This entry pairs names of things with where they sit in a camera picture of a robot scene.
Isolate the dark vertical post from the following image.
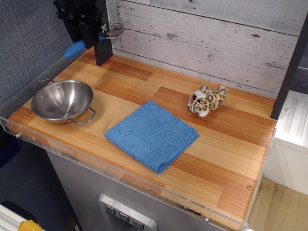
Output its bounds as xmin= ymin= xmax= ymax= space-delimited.
xmin=270 ymin=15 xmax=308 ymax=120
xmin=94 ymin=0 xmax=113 ymax=66

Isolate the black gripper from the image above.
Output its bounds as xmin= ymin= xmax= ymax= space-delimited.
xmin=53 ymin=0 xmax=108 ymax=49

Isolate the blue handled metal spoon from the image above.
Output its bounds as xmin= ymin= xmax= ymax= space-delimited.
xmin=64 ymin=24 xmax=125 ymax=59

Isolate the leopard print plush toy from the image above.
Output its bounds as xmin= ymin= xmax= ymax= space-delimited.
xmin=187 ymin=85 xmax=228 ymax=117

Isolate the white side unit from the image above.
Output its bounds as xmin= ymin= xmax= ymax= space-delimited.
xmin=263 ymin=91 xmax=308 ymax=194

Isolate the yellow tape object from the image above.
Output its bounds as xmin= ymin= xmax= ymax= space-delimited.
xmin=18 ymin=220 xmax=43 ymax=231

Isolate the stainless steel bowl with handles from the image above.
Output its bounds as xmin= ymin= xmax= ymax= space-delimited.
xmin=31 ymin=80 xmax=96 ymax=125

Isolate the dark right vertical post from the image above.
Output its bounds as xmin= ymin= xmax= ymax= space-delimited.
xmin=270 ymin=15 xmax=308 ymax=120

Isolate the silver cabinet with dispenser panel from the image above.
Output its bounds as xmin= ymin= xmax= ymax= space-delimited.
xmin=48 ymin=152 xmax=243 ymax=231

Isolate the folded blue cloth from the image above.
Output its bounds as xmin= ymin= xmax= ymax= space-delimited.
xmin=105 ymin=101 xmax=199 ymax=174

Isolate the dark left vertical post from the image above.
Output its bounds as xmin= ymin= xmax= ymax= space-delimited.
xmin=94 ymin=0 xmax=113 ymax=66

